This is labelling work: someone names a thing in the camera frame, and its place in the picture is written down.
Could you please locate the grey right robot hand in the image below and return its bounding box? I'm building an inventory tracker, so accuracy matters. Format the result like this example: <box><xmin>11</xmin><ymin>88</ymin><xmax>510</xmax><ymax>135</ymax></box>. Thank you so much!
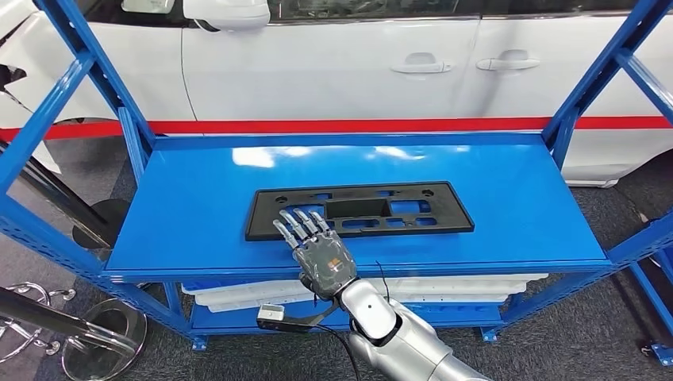
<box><xmin>271</xmin><ymin>208</ymin><xmax>359</xmax><ymax>302</ymax></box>

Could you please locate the black plastic plate part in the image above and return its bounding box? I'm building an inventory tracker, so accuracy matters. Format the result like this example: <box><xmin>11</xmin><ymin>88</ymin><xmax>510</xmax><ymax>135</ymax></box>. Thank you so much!
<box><xmin>244</xmin><ymin>181</ymin><xmax>476</xmax><ymax>242</ymax></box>

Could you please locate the blue metal shelf rack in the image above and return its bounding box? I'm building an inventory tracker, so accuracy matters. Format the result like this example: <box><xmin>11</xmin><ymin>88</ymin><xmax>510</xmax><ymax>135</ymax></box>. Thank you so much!
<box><xmin>0</xmin><ymin>0</ymin><xmax>673</xmax><ymax>352</ymax></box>

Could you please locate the blue wheeled shelf rack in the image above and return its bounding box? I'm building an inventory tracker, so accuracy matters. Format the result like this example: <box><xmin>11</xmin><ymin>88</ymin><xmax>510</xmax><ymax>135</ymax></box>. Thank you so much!
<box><xmin>628</xmin><ymin>252</ymin><xmax>673</xmax><ymax>368</ymax></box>

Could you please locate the white plastic bin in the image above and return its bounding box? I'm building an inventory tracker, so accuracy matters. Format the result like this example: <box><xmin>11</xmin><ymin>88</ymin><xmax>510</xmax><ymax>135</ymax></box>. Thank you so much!
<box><xmin>391</xmin><ymin>283</ymin><xmax>527</xmax><ymax>304</ymax></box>
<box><xmin>389</xmin><ymin>273</ymin><xmax>549</xmax><ymax>291</ymax></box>
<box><xmin>194</xmin><ymin>294</ymin><xmax>317</xmax><ymax>314</ymax></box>
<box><xmin>181</xmin><ymin>281</ymin><xmax>311</xmax><ymax>306</ymax></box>

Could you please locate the white car with red stripe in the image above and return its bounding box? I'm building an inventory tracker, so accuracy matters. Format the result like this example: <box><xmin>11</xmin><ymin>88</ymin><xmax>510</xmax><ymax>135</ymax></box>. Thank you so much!
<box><xmin>0</xmin><ymin>0</ymin><xmax>673</xmax><ymax>189</ymax></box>

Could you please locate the black round stanchion base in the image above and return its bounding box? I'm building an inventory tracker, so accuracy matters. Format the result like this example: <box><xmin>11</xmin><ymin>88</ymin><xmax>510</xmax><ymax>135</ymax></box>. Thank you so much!
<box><xmin>72</xmin><ymin>198</ymin><xmax>133</xmax><ymax>251</ymax></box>

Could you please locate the white car side mirror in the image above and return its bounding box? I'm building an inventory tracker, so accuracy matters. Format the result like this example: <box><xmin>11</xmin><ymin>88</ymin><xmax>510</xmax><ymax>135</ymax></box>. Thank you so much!
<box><xmin>182</xmin><ymin>0</ymin><xmax>271</xmax><ymax>32</ymax></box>

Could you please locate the chrome stool base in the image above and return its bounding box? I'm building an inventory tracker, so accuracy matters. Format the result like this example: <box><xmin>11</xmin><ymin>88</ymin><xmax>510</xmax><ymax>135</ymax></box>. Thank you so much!
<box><xmin>0</xmin><ymin>283</ymin><xmax>77</xmax><ymax>364</ymax></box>

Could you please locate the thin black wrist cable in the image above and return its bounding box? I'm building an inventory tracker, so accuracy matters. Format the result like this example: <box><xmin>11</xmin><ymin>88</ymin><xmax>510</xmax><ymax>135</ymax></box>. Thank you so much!
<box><xmin>375</xmin><ymin>260</ymin><xmax>391</xmax><ymax>303</ymax></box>

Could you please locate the white car door handle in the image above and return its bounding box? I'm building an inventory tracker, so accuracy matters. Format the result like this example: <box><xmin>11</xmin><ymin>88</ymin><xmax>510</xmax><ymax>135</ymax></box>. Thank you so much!
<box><xmin>475</xmin><ymin>49</ymin><xmax>541</xmax><ymax>72</ymax></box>
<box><xmin>390</xmin><ymin>52</ymin><xmax>454</xmax><ymax>75</ymax></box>

